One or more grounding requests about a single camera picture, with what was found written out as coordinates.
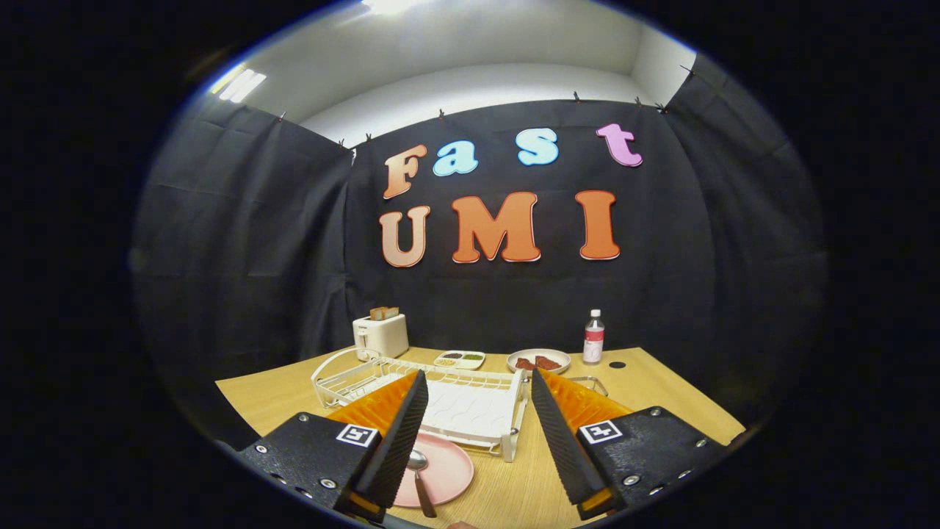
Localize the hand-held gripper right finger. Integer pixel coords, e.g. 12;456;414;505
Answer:
530;367;731;521

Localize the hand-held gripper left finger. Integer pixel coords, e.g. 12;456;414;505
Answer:
239;370;429;524

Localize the metal spoon with dark handle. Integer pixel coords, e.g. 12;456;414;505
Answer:
408;450;438;519

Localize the pink plate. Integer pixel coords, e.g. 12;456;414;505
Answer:
393;431;475;508

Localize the white wire dish rack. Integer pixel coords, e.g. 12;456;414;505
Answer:
311;348;529;463

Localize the white divided dish with beans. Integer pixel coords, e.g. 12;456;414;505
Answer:
433;350;486;370

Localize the white plate with meat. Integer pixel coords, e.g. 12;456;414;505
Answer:
506;348;572;375

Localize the white toaster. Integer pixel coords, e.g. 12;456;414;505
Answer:
352;314;410;361

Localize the clear plastic bottle red label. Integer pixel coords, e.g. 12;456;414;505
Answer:
583;309;606;365

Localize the black backdrop cloth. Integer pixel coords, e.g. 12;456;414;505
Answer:
131;51;829;442

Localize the small ceiling light panel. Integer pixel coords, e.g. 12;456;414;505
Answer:
209;66;267;104

